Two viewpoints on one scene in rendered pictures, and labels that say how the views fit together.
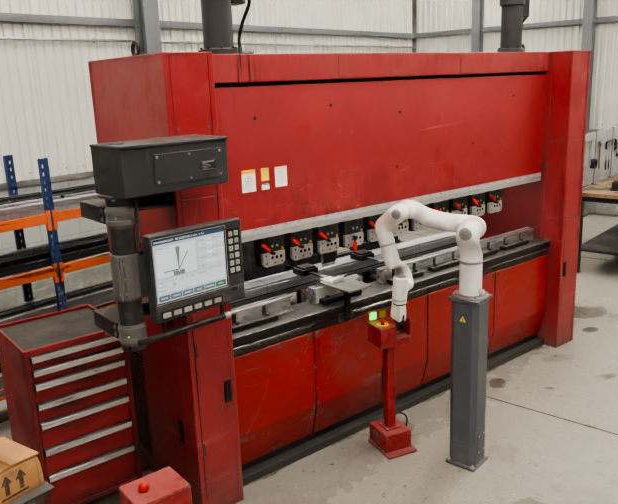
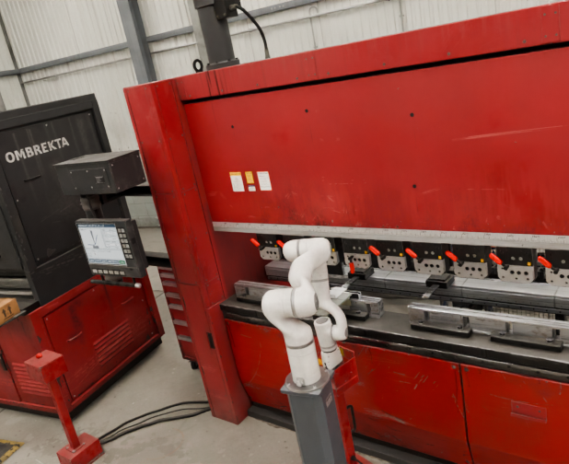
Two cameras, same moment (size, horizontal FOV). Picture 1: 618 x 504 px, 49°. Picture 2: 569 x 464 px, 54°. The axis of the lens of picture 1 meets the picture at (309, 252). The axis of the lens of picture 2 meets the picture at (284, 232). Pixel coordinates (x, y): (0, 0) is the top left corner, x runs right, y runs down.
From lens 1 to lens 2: 4.21 m
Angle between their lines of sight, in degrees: 75
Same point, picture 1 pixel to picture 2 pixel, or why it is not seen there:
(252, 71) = (220, 85)
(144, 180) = (69, 185)
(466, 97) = not seen: outside the picture
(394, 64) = (389, 52)
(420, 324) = (448, 394)
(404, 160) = (427, 179)
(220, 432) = (211, 366)
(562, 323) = not seen: outside the picture
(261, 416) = (260, 376)
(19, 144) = not seen: hidden behind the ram
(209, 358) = (193, 310)
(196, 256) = (102, 239)
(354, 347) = not seen: hidden behind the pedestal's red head
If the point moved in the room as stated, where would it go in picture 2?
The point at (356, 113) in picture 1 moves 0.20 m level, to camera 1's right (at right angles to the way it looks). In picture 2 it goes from (341, 119) to (356, 121)
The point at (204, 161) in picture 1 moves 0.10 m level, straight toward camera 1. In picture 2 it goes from (97, 177) to (78, 181)
